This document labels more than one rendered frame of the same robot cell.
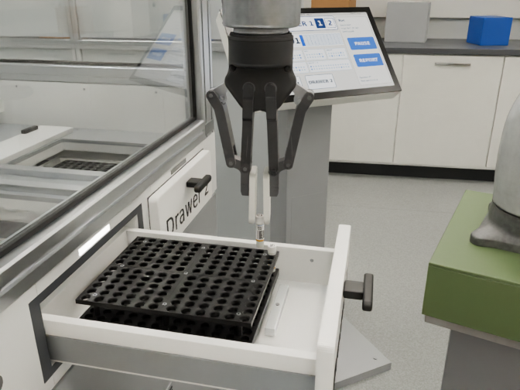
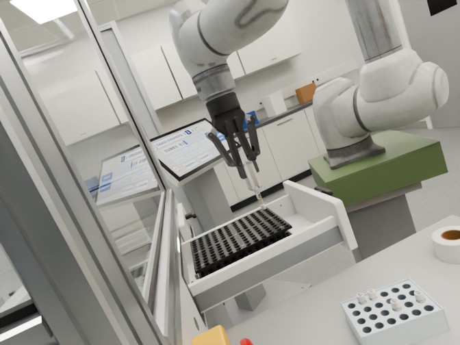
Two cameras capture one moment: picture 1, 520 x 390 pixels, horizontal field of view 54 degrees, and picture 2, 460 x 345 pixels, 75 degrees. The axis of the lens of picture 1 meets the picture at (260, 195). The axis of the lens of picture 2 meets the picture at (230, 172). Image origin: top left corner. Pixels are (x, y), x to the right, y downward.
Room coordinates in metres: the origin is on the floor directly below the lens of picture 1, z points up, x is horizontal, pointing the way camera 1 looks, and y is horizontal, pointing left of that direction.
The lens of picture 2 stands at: (-0.06, 0.29, 1.17)
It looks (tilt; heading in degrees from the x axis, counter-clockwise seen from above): 10 degrees down; 340
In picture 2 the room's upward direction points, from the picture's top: 22 degrees counter-clockwise
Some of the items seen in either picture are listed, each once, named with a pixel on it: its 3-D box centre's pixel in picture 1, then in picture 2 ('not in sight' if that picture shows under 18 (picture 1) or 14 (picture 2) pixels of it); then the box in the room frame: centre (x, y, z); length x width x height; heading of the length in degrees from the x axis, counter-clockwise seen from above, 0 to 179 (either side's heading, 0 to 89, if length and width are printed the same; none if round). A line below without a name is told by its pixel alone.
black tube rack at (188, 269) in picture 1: (186, 293); (240, 246); (0.59, 0.10, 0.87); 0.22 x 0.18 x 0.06; 77
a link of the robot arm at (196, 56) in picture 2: not in sight; (199, 35); (0.60, -0.01, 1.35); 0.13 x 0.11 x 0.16; 16
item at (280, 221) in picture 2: (259, 284); (274, 217); (0.57, 0.00, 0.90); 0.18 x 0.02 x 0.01; 167
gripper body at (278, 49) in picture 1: (260, 71); (226, 115); (0.61, 0.00, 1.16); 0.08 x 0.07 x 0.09; 85
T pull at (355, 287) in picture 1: (357, 290); (318, 193); (0.54, -0.12, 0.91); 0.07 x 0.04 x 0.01; 167
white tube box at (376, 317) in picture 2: not in sight; (390, 315); (0.28, 0.01, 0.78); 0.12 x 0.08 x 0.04; 66
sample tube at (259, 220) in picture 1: (259, 230); (258, 194); (0.61, 0.00, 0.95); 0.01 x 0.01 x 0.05
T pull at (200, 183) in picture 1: (196, 183); (190, 215); (0.92, 0.12, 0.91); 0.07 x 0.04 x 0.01; 167
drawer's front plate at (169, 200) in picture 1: (184, 196); (186, 226); (0.92, 0.15, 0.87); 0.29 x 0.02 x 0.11; 167
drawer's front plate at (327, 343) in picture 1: (335, 309); (313, 209); (0.55, -0.10, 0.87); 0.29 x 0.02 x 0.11; 167
